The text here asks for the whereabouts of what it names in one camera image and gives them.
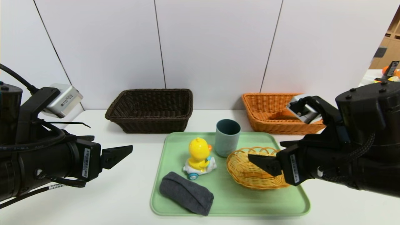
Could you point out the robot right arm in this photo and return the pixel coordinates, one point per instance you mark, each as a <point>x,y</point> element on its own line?
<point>365,140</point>

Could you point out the dark brown wicker basket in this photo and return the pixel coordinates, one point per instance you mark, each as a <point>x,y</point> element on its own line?
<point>150,125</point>

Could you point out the wooden shelf unit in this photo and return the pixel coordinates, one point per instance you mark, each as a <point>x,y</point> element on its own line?
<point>390,53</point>

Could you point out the toy bread slice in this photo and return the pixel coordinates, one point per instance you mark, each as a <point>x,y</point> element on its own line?
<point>281,118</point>

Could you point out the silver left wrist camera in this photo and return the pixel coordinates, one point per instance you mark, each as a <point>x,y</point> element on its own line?
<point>64,100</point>

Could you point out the black zip tie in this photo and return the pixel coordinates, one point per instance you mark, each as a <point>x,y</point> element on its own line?
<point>68,123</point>

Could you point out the dark grey fabric pouch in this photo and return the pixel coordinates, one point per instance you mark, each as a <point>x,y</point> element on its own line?
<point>187,193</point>

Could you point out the blue-grey plastic cup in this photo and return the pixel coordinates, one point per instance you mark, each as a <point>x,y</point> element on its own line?
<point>227,143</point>

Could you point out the white side table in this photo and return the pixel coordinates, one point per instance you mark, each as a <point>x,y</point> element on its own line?
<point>370,76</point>

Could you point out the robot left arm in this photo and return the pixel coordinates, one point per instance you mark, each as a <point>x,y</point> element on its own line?
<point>31,162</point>

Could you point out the black remote control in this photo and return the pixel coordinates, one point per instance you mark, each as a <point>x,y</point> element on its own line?
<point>392,68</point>

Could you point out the light green plastic tray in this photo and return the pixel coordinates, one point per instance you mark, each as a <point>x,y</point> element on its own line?
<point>231,200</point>

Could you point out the orange rectangular wicker basket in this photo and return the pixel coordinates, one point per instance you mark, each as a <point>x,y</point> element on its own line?
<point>268,125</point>

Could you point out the small round yellow wicker basket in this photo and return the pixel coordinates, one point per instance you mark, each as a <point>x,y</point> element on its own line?
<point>243,175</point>

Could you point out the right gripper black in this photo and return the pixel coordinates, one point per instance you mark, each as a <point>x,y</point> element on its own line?
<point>292,168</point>

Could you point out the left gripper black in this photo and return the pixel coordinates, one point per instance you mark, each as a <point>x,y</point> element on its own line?
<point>88,162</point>

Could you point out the orange ball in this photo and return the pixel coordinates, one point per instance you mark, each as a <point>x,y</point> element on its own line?
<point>384,70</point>

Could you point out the yellow duck toy car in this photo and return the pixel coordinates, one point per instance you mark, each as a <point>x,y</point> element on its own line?
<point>198,151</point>

